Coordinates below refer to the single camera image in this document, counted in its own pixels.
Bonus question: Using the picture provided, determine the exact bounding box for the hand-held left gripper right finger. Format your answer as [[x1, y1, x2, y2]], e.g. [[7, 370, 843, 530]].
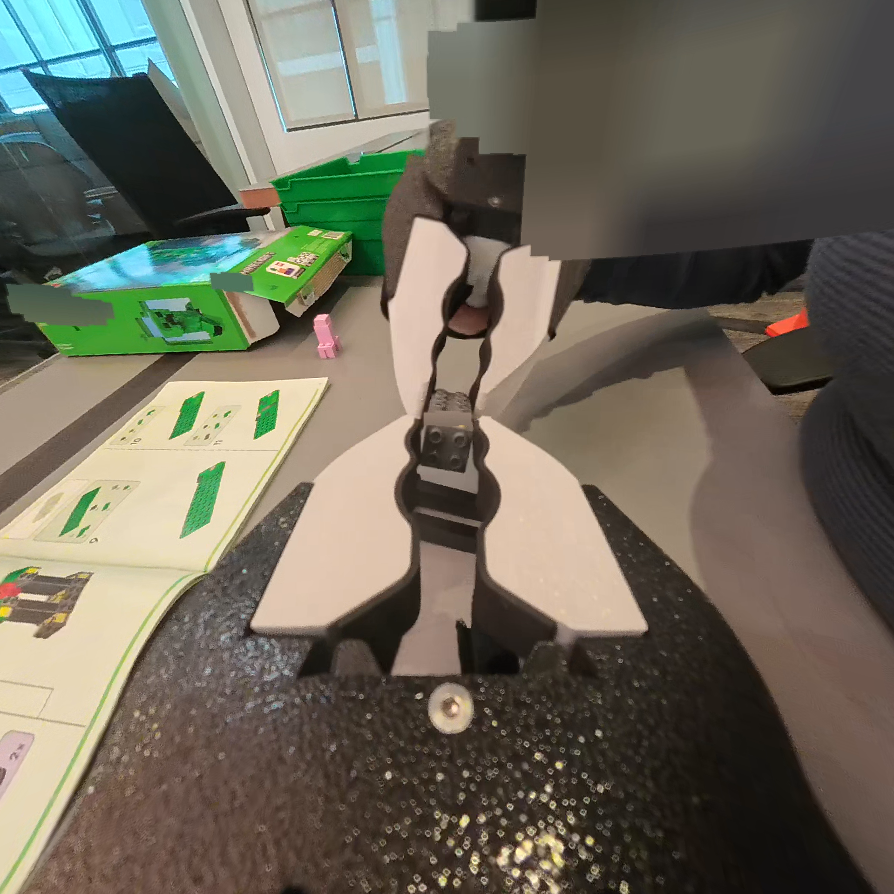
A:
[[477, 419, 648, 654]]

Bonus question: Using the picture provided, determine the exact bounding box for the brown wooden table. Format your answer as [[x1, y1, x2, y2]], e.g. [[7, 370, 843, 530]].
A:
[[239, 183, 284, 231]]

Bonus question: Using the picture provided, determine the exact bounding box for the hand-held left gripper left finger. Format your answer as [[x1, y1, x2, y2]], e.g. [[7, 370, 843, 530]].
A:
[[249, 415, 423, 654]]

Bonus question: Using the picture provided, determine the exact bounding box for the grey and tan brick assembly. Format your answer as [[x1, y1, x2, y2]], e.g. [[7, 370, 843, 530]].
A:
[[417, 387, 484, 554]]

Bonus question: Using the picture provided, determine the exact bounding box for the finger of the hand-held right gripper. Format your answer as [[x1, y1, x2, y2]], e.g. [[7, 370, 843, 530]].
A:
[[474, 248, 561, 414], [387, 217, 467, 420]]

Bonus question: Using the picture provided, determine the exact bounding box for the person's arm in grey sleeve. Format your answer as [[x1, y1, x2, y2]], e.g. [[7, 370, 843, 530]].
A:
[[798, 229, 894, 630]]

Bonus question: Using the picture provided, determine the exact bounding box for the green brick set box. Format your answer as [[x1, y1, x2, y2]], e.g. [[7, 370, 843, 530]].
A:
[[41, 225, 355, 359]]

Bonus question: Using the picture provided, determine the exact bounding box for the black office chair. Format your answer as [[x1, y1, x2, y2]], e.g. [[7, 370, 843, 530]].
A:
[[740, 341, 837, 393]]

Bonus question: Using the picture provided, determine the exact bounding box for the green building instruction booklet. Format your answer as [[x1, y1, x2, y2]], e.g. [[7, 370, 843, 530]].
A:
[[0, 377, 329, 894]]

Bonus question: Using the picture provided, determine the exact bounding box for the grey desk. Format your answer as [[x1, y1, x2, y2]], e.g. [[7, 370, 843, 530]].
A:
[[0, 276, 894, 894]]

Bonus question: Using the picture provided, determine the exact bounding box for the black high back chair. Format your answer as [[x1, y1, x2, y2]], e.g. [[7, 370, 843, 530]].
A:
[[21, 70, 272, 240]]

